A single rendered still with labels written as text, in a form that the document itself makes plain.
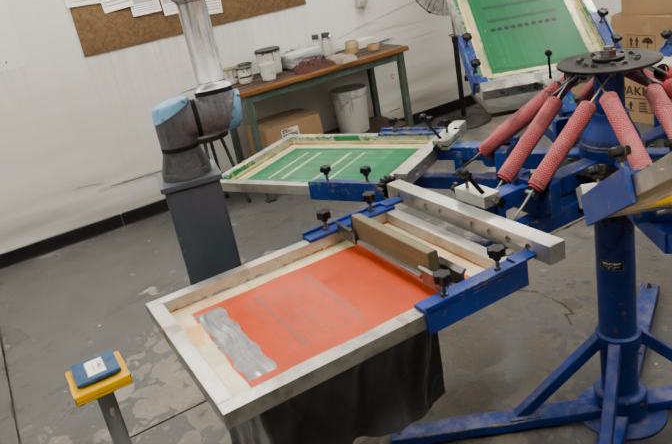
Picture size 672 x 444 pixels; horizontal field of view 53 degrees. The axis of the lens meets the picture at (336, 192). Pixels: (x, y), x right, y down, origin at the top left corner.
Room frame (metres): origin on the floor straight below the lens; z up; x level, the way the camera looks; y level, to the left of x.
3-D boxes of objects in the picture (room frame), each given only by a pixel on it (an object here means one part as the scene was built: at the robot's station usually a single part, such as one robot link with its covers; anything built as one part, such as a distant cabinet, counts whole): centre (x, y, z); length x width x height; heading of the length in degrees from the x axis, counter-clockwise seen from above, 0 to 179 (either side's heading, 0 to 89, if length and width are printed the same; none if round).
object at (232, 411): (1.51, 0.07, 0.97); 0.79 x 0.58 x 0.04; 116
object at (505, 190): (1.76, -0.44, 1.02); 0.17 x 0.06 x 0.05; 116
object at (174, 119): (2.00, 0.43, 1.37); 0.13 x 0.12 x 0.14; 103
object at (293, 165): (2.48, -0.12, 1.05); 1.08 x 0.61 x 0.23; 56
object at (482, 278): (1.36, -0.27, 0.98); 0.30 x 0.05 x 0.07; 116
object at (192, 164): (2.00, 0.44, 1.25); 0.15 x 0.15 x 0.10
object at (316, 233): (1.86, -0.02, 0.98); 0.30 x 0.05 x 0.07; 116
